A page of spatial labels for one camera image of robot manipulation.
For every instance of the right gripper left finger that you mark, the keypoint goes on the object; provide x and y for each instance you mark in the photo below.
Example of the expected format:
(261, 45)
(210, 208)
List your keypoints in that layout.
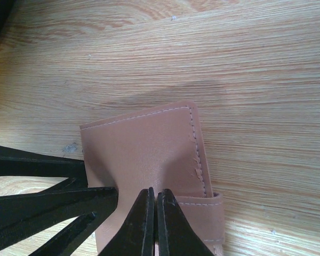
(137, 233)

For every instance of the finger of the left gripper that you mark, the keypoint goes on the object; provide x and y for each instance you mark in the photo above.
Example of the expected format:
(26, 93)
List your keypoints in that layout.
(22, 216)
(14, 162)

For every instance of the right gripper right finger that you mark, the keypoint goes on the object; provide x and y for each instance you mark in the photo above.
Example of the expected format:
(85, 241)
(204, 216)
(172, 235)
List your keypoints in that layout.
(175, 235)

